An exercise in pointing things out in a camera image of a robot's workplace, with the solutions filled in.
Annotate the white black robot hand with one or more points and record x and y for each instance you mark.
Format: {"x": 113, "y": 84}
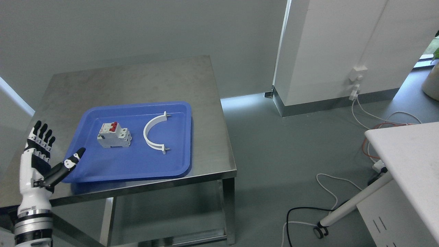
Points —
{"x": 37, "y": 179}

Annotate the grey circuit breaker red switches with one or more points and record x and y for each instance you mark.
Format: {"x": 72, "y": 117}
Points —
{"x": 112, "y": 135}

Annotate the stainless steel table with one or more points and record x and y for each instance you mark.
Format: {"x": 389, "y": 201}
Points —
{"x": 69, "y": 95}

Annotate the blue plastic tray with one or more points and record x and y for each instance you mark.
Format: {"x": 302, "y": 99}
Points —
{"x": 138, "y": 161}

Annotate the white curved pipe clamp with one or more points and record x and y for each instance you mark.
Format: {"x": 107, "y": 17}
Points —
{"x": 151, "y": 132}

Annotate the white power plug adapter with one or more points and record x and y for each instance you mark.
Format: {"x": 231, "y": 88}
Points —
{"x": 354, "y": 93}

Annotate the white table on wheels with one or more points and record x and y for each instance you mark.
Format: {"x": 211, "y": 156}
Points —
{"x": 410, "y": 154}

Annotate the white plant pot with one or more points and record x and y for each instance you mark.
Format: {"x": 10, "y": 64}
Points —
{"x": 431, "y": 84}

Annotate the white wall socket box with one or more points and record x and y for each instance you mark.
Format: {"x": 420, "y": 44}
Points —
{"x": 357, "y": 73}

